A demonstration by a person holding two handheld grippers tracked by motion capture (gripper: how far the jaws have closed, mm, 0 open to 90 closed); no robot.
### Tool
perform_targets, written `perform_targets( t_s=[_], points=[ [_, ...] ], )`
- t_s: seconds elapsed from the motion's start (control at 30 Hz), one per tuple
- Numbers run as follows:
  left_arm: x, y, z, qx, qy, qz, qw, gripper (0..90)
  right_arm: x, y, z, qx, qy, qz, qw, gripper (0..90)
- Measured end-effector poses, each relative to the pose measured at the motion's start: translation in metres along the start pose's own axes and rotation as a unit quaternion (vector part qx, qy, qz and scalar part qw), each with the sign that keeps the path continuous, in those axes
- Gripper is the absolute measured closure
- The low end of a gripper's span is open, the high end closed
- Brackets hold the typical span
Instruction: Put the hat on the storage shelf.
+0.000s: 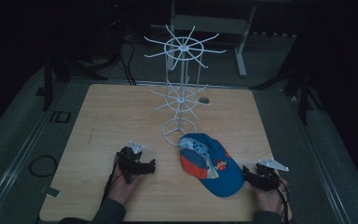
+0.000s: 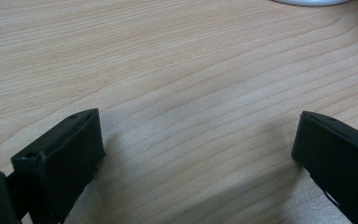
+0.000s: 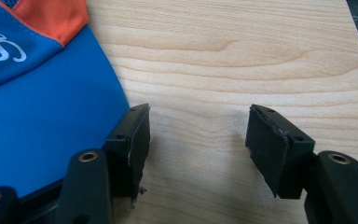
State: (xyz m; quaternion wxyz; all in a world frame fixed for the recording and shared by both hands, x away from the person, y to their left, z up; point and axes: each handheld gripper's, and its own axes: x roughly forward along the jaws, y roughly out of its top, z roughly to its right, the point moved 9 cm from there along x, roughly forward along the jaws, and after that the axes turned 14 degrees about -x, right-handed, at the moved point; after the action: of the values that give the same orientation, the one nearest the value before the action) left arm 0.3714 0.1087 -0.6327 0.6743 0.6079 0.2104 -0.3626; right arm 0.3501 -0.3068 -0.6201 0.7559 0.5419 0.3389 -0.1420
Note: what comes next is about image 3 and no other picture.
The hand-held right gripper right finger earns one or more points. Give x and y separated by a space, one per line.
276 149

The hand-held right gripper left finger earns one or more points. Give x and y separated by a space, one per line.
130 155

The blue and orange garment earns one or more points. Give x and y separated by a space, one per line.
43 102

